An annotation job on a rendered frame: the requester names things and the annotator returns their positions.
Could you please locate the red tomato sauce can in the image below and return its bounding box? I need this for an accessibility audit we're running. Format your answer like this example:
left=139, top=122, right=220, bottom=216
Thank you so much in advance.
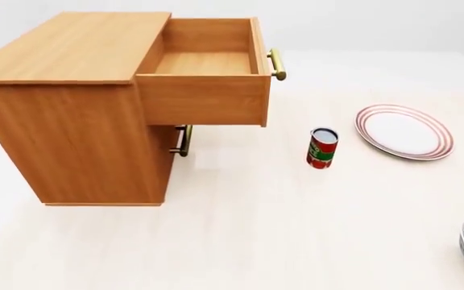
left=306, top=126, right=340, bottom=169

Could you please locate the brass drawer handle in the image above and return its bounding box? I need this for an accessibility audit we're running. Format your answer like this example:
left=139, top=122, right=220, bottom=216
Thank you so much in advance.
left=168, top=123, right=194, bottom=158
left=266, top=48, right=288, bottom=82

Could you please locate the white plate with red rim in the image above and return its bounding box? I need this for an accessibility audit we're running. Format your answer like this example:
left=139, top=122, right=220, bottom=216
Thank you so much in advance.
left=354, top=104, right=456, bottom=162

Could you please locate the brass lower drawer handle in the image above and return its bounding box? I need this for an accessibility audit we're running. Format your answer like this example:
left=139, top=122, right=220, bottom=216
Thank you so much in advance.
left=168, top=123, right=194, bottom=158

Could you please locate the wooden cabinet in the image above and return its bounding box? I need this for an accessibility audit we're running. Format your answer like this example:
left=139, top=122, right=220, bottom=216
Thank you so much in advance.
left=0, top=10, right=195, bottom=208

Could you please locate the open wooden drawer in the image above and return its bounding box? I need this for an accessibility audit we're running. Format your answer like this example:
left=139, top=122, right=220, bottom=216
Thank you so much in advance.
left=135, top=17, right=273, bottom=128

